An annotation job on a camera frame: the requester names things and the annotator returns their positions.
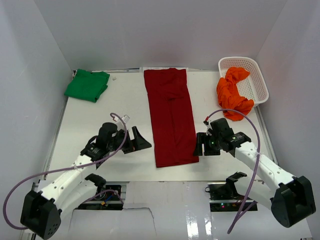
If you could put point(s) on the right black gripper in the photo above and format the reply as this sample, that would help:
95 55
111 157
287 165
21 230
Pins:
202 138

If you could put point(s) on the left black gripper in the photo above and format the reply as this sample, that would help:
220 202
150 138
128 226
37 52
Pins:
138 143

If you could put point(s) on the red t-shirt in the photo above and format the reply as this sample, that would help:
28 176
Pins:
171 115

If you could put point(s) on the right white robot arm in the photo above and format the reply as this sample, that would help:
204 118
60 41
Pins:
289 198

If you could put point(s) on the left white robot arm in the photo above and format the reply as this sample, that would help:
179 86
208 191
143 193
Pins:
44 210

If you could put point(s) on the orange crumpled t-shirt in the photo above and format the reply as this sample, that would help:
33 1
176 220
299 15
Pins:
228 96

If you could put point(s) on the white perforated plastic basket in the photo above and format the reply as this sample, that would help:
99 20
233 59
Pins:
253 87

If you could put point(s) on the white paper sheet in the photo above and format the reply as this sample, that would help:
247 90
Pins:
142 69

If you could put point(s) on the green folded t-shirt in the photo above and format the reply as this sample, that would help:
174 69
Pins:
87 86

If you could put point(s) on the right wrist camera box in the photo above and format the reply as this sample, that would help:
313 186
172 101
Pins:
209 130

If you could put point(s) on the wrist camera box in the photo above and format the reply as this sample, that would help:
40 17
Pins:
209 130
119 121

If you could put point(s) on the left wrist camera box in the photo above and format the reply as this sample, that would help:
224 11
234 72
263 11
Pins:
119 121

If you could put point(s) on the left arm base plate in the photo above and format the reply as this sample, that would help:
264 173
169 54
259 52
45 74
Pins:
107 200

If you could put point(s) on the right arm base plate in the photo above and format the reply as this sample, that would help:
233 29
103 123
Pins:
221 200

